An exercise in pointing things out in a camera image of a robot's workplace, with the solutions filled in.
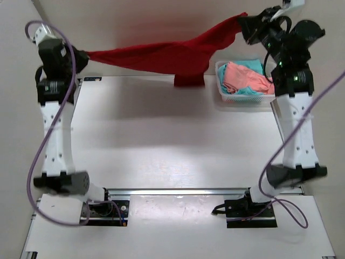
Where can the aluminium rail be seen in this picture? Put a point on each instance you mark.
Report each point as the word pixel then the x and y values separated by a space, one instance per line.
pixel 178 191

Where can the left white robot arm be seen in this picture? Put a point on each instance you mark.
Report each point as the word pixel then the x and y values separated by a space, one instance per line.
pixel 57 93

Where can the red t shirt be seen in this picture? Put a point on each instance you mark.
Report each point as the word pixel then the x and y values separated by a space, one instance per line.
pixel 187 60

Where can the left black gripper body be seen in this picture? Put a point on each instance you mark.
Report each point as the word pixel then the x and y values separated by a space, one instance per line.
pixel 81 59

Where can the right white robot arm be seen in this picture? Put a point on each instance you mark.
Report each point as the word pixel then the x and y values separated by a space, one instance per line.
pixel 293 88

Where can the teal t shirt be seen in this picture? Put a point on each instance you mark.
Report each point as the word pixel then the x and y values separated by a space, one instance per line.
pixel 254 65

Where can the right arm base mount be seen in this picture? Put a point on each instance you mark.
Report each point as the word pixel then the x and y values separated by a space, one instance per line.
pixel 244 213

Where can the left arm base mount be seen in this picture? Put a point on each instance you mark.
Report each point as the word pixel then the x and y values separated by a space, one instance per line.
pixel 110 214

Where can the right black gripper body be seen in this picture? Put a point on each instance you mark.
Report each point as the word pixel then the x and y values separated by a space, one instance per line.
pixel 263 29

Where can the white plastic laundry basket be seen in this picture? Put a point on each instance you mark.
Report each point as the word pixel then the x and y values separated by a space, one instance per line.
pixel 240 98

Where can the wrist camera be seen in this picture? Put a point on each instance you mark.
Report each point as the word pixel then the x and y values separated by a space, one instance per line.
pixel 287 7
pixel 43 32

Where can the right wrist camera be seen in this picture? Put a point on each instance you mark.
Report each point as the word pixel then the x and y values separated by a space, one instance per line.
pixel 287 7

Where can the pink t shirt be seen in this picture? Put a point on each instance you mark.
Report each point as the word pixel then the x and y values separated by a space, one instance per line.
pixel 237 77

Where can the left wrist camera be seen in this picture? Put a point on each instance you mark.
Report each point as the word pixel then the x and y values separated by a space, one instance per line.
pixel 43 32

